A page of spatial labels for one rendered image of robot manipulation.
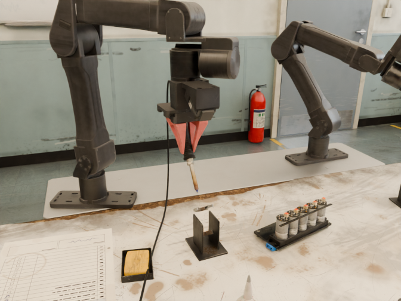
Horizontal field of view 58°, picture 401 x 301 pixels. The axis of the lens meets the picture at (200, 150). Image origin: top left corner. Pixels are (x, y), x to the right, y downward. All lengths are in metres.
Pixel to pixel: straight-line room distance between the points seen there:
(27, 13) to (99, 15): 2.37
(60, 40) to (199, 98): 0.33
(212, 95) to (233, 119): 2.95
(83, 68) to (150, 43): 2.41
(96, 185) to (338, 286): 0.55
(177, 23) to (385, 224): 0.61
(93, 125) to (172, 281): 0.37
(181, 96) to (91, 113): 0.24
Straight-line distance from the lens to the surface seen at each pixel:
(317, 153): 1.18
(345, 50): 1.09
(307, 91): 1.15
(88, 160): 0.84
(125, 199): 0.90
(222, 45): 0.64
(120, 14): 0.73
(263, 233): 0.77
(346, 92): 4.13
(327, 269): 0.72
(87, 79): 0.81
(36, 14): 3.11
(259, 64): 3.55
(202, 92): 0.60
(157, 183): 0.99
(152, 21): 0.68
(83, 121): 0.83
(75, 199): 0.93
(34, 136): 3.29
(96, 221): 0.85
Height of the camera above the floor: 1.18
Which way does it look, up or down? 21 degrees down
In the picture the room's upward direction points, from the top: straight up
